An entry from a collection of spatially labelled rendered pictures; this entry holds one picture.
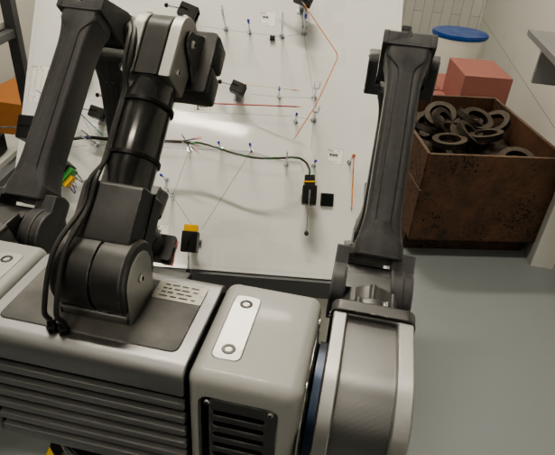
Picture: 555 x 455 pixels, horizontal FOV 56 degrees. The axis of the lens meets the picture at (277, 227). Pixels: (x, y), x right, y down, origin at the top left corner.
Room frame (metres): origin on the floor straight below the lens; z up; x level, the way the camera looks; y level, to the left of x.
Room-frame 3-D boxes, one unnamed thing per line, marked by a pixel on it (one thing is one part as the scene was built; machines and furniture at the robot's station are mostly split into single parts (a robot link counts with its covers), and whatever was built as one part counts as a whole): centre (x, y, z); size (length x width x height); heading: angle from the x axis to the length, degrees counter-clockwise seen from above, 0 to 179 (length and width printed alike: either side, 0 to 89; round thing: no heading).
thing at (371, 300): (0.44, -0.11, 1.45); 0.09 x 0.08 x 0.12; 80
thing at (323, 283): (1.29, 0.24, 0.83); 1.18 x 0.05 x 0.06; 90
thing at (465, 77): (4.72, -1.39, 0.37); 1.31 x 1.02 x 0.73; 170
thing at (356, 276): (0.51, -0.12, 1.43); 0.10 x 0.05 x 0.09; 170
